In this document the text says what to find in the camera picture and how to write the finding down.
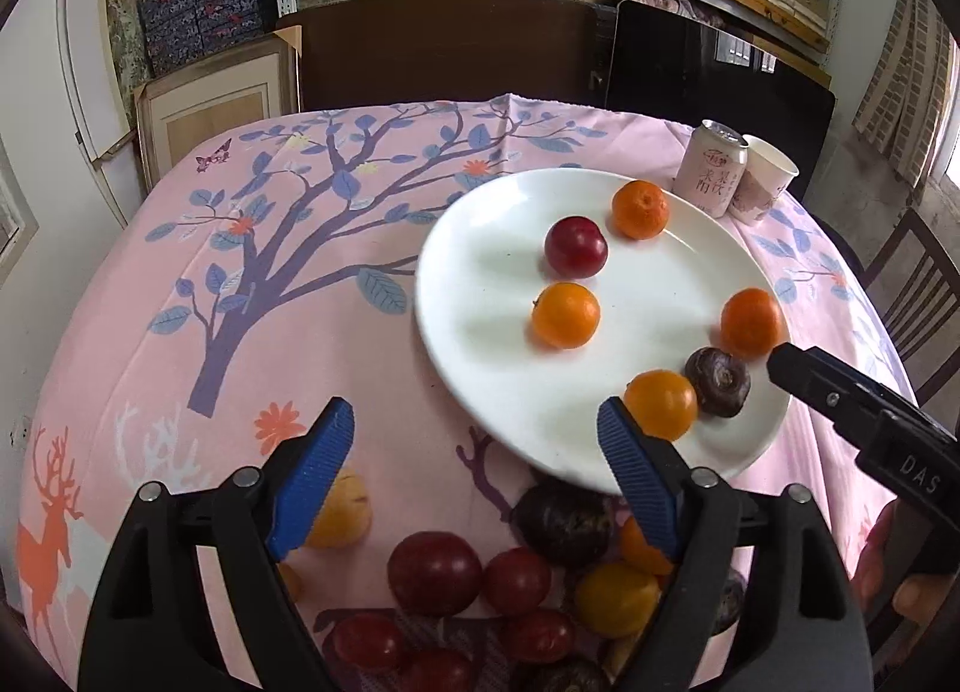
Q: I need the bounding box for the person's right hand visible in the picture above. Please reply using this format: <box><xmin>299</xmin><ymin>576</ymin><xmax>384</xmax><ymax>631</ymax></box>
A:
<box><xmin>851</xmin><ymin>503</ymin><xmax>944</xmax><ymax>664</ymax></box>

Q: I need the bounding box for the pink drink can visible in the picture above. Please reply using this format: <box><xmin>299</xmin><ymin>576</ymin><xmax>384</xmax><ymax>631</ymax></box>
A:
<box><xmin>673</xmin><ymin>120</ymin><xmax>751</xmax><ymax>219</ymax></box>

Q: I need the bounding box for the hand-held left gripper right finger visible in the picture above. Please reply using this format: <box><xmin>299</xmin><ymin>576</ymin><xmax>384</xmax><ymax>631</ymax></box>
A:
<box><xmin>598</xmin><ymin>396</ymin><xmax>875</xmax><ymax>692</ymax></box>

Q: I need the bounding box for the window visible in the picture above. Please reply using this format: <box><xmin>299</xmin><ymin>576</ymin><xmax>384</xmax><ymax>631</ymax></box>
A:
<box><xmin>0</xmin><ymin>137</ymin><xmax>40</xmax><ymax>288</ymax></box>

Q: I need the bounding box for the dark wooden chair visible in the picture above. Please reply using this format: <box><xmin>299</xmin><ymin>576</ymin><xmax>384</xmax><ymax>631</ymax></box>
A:
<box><xmin>862</xmin><ymin>206</ymin><xmax>960</xmax><ymax>408</ymax></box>

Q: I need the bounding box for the woven wall mat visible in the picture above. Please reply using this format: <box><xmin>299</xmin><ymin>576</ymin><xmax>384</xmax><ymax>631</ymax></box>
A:
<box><xmin>853</xmin><ymin>0</ymin><xmax>960</xmax><ymax>190</ymax></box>

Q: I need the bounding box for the orange tomato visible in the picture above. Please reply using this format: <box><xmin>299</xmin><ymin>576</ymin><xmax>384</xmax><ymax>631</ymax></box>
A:
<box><xmin>531</xmin><ymin>281</ymin><xmax>602</xmax><ymax>351</ymax></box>
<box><xmin>574</xmin><ymin>561</ymin><xmax>662</xmax><ymax>639</ymax></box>
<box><xmin>619</xmin><ymin>516</ymin><xmax>676</xmax><ymax>577</ymax></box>
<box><xmin>624</xmin><ymin>369</ymin><xmax>699</xmax><ymax>442</ymax></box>

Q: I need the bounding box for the mandarin orange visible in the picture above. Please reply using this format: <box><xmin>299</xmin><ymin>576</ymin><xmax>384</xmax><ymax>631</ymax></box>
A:
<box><xmin>609</xmin><ymin>179</ymin><xmax>671</xmax><ymax>241</ymax></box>
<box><xmin>720</xmin><ymin>287</ymin><xmax>787</xmax><ymax>359</ymax></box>

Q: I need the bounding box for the printed paper cup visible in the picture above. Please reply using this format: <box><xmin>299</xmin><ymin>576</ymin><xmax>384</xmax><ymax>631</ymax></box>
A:
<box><xmin>731</xmin><ymin>134</ymin><xmax>800</xmax><ymax>225</ymax></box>

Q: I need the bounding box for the pink printed tablecloth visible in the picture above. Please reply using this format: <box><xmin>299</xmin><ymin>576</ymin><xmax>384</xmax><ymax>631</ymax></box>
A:
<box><xmin>15</xmin><ymin>92</ymin><xmax>923</xmax><ymax>692</ymax></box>

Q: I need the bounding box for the large dark water chestnut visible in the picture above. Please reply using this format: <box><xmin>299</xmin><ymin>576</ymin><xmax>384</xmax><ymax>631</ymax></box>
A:
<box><xmin>512</xmin><ymin>480</ymin><xmax>623</xmax><ymax>567</ymax></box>

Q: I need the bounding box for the white plate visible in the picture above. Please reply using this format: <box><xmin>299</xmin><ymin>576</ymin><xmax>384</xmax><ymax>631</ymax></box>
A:
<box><xmin>415</xmin><ymin>169</ymin><xmax>792</xmax><ymax>496</ymax></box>

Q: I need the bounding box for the dark brown board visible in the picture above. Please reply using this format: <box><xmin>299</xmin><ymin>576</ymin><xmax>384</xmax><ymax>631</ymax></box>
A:
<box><xmin>276</xmin><ymin>0</ymin><xmax>620</xmax><ymax>114</ymax></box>

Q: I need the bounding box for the wooden picture frame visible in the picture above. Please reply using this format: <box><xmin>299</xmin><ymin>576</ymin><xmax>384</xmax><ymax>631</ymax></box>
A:
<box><xmin>135</xmin><ymin>35</ymin><xmax>302</xmax><ymax>183</ymax></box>

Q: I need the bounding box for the red cherry tomato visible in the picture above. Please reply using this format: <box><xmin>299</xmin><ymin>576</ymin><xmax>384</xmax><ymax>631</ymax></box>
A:
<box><xmin>501</xmin><ymin>608</ymin><xmax>577</xmax><ymax>665</ymax></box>
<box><xmin>481</xmin><ymin>547</ymin><xmax>553</xmax><ymax>616</ymax></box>
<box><xmin>332</xmin><ymin>612</ymin><xmax>408</xmax><ymax>670</ymax></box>
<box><xmin>401</xmin><ymin>648</ymin><xmax>477</xmax><ymax>692</ymax></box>

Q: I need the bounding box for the marble patterned panel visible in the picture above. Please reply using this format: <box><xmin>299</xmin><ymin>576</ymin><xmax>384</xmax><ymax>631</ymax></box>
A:
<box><xmin>103</xmin><ymin>0</ymin><xmax>155</xmax><ymax>87</ymax></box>

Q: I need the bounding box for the pale yellow pepino melon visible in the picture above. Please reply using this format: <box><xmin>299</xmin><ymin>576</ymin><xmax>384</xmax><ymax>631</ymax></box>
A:
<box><xmin>307</xmin><ymin>467</ymin><xmax>372</xmax><ymax>550</ymax></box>

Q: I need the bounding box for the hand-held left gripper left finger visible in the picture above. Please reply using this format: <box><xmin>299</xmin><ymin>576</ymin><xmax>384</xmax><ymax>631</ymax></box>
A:
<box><xmin>79</xmin><ymin>397</ymin><xmax>355</xmax><ymax>692</ymax></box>

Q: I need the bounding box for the white board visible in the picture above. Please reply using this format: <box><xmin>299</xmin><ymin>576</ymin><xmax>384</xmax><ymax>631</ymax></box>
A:
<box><xmin>56</xmin><ymin>0</ymin><xmax>140</xmax><ymax>232</ymax></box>

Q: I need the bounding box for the stack of blue patterned boxes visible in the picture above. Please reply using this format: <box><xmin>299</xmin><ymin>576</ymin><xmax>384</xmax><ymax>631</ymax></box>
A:
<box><xmin>139</xmin><ymin>0</ymin><xmax>277</xmax><ymax>78</ymax></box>

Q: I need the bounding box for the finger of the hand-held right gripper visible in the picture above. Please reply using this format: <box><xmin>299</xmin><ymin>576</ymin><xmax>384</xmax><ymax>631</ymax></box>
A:
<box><xmin>766</xmin><ymin>341</ymin><xmax>947</xmax><ymax>450</ymax></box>

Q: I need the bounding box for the black glossy panel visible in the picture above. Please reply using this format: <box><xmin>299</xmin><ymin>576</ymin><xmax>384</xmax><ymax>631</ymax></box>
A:
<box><xmin>606</xmin><ymin>0</ymin><xmax>837</xmax><ymax>209</ymax></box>

